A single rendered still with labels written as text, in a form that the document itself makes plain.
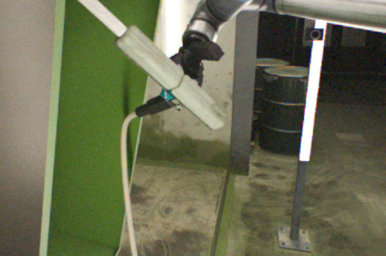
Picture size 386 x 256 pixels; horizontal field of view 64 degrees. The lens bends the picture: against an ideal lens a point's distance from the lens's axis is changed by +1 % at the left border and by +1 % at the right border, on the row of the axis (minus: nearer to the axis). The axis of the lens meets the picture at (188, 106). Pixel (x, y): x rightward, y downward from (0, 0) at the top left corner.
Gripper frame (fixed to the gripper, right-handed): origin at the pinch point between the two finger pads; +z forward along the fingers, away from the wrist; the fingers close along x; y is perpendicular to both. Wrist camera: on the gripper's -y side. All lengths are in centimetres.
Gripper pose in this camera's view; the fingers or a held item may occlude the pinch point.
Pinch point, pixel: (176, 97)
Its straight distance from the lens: 70.6
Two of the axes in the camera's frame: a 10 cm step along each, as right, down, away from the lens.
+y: -6.8, 2.3, 7.0
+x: -6.6, -6.0, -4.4
